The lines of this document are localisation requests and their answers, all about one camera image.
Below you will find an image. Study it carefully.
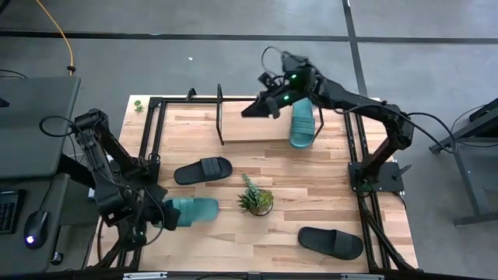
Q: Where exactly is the yellow cable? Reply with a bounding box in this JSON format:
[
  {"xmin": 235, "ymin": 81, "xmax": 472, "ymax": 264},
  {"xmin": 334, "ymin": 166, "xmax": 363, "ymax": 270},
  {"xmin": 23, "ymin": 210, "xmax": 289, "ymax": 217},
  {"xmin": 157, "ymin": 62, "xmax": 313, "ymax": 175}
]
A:
[{"xmin": 34, "ymin": 0, "xmax": 75, "ymax": 77}]

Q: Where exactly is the dark side table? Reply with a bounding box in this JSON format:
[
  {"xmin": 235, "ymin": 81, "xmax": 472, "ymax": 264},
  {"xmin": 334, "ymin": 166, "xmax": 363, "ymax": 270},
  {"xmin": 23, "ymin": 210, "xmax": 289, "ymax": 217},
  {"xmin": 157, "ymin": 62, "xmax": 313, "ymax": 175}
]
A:
[{"xmin": 429, "ymin": 96, "xmax": 498, "ymax": 228}]

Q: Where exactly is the grey desk panel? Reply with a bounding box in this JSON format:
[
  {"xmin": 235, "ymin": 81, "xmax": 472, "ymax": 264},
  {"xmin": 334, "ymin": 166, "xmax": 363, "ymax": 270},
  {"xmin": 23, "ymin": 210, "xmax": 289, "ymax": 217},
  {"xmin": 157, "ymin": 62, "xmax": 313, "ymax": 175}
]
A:
[{"xmin": 0, "ymin": 75, "xmax": 82, "ymax": 180}]

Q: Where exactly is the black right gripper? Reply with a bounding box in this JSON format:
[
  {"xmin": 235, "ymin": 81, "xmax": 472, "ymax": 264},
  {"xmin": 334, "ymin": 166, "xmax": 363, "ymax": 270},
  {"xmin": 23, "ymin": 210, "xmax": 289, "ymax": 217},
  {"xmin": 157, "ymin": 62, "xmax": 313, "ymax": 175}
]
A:
[{"xmin": 240, "ymin": 82, "xmax": 314, "ymax": 120}]

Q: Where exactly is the black keyboard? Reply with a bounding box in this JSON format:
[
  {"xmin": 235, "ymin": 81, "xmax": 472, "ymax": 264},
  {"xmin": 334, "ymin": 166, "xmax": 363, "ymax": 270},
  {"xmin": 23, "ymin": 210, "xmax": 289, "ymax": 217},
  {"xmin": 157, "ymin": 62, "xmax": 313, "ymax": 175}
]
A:
[{"xmin": 0, "ymin": 189, "xmax": 21, "ymax": 236}]

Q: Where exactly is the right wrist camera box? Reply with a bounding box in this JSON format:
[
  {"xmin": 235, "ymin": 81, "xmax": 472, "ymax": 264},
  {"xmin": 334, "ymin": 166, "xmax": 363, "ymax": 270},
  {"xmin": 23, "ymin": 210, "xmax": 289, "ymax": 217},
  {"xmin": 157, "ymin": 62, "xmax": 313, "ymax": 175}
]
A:
[{"xmin": 259, "ymin": 72, "xmax": 279, "ymax": 89}]

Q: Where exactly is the black computer mouse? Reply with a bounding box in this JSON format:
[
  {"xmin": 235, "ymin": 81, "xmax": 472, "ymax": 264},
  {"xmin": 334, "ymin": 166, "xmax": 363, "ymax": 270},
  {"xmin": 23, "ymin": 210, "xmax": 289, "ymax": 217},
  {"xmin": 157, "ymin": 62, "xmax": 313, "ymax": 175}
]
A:
[{"xmin": 23, "ymin": 209, "xmax": 50, "ymax": 250}]

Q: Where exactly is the dark grey desk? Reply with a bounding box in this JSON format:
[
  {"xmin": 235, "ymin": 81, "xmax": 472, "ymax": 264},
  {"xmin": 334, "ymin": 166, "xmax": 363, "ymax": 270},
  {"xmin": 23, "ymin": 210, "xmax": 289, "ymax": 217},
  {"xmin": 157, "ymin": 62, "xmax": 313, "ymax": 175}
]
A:
[{"xmin": 0, "ymin": 173, "xmax": 71, "ymax": 277}]

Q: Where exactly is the black rubber slide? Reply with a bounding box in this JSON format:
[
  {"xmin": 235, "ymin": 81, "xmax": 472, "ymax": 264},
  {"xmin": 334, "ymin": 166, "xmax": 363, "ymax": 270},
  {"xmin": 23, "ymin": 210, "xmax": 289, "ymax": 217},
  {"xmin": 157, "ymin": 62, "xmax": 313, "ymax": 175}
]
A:
[
  {"xmin": 173, "ymin": 156, "xmax": 234, "ymax": 186},
  {"xmin": 297, "ymin": 226, "xmax": 364, "ymax": 261}
]

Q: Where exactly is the silver metal bracket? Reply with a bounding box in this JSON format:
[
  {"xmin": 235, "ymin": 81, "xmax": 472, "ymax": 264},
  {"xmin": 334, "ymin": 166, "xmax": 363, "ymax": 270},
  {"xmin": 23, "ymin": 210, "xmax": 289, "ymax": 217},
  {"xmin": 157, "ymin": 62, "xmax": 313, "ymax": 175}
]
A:
[
  {"xmin": 122, "ymin": 271, "xmax": 169, "ymax": 280},
  {"xmin": 341, "ymin": 273, "xmax": 385, "ymax": 280}
]

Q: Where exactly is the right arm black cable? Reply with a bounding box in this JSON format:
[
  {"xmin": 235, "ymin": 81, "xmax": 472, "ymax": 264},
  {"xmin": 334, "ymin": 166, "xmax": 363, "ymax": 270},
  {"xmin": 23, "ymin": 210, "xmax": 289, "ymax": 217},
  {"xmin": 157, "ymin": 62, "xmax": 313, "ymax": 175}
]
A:
[{"xmin": 334, "ymin": 101, "xmax": 456, "ymax": 155}]

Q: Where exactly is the teal rubber slide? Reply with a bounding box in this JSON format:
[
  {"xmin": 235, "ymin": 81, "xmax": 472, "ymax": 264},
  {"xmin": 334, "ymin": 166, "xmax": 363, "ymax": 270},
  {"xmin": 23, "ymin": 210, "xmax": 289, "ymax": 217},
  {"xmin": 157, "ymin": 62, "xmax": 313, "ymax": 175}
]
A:
[
  {"xmin": 289, "ymin": 97, "xmax": 317, "ymax": 150},
  {"xmin": 163, "ymin": 196, "xmax": 220, "ymax": 228}
]

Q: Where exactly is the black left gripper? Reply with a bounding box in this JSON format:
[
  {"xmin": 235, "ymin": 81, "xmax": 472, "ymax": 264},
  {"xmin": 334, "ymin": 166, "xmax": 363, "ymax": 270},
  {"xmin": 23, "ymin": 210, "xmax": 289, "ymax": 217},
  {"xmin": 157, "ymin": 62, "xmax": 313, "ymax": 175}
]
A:
[{"xmin": 130, "ymin": 184, "xmax": 182, "ymax": 238}]

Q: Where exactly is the black aluminium table frame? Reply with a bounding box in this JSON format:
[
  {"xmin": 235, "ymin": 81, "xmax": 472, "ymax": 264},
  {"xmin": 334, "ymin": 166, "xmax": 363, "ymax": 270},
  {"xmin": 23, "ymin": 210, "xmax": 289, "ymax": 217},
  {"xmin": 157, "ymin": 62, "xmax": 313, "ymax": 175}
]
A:
[{"xmin": 87, "ymin": 87, "xmax": 419, "ymax": 273}]

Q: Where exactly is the potted succulent plant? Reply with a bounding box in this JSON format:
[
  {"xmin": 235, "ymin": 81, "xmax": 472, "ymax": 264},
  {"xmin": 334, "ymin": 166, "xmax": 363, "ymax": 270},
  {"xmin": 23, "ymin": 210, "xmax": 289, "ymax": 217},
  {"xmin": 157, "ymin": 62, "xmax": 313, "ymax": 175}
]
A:
[{"xmin": 236, "ymin": 173, "xmax": 275, "ymax": 217}]

